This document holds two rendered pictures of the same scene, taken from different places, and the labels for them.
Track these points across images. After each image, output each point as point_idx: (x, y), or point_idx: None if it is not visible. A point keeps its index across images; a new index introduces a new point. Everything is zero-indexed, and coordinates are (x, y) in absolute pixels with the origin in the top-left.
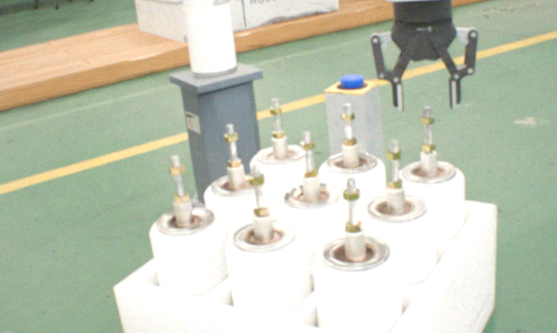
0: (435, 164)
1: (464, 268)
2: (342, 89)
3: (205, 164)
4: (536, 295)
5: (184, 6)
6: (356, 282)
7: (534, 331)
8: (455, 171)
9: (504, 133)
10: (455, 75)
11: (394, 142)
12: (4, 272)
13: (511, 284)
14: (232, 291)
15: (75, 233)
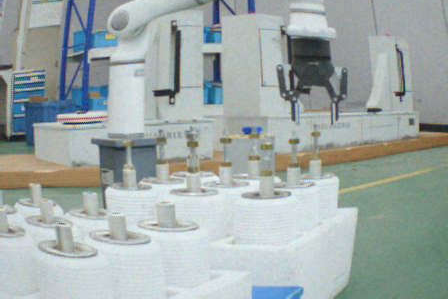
0: (320, 169)
1: (336, 231)
2: (244, 135)
3: None
4: (374, 276)
5: (111, 76)
6: (269, 205)
7: (371, 287)
8: (333, 174)
9: (362, 223)
10: (334, 98)
11: (295, 131)
12: None
13: (360, 275)
14: None
15: None
